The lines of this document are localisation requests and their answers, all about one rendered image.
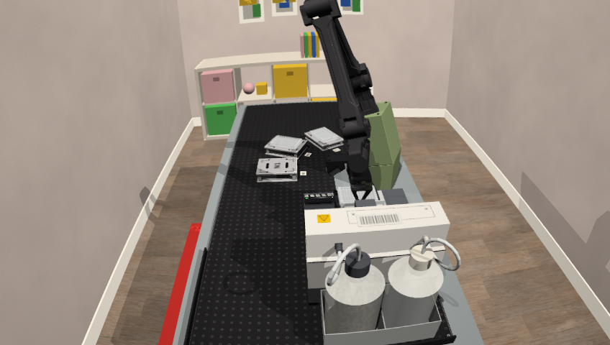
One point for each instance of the white plastic bottle with black cap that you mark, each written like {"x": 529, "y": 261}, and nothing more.
{"x": 353, "y": 303}

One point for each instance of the black perforated breadboard table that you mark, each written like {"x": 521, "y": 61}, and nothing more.
{"x": 254, "y": 288}

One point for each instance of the grey two-compartment bottle holder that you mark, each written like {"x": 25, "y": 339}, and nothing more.
{"x": 382, "y": 335}

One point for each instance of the white plastic bottle with beige cap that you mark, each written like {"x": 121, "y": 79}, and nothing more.
{"x": 412, "y": 287}

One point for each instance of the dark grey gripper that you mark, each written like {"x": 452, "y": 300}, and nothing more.
{"x": 355, "y": 184}

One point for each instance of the grey curved hose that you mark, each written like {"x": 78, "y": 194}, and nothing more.
{"x": 448, "y": 245}

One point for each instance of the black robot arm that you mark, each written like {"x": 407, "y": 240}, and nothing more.
{"x": 348, "y": 86}

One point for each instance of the white flexible hose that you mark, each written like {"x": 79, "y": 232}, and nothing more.
{"x": 334, "y": 273}

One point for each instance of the white well plate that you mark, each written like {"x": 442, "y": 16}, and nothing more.
{"x": 345, "y": 194}
{"x": 287, "y": 142}
{"x": 327, "y": 136}

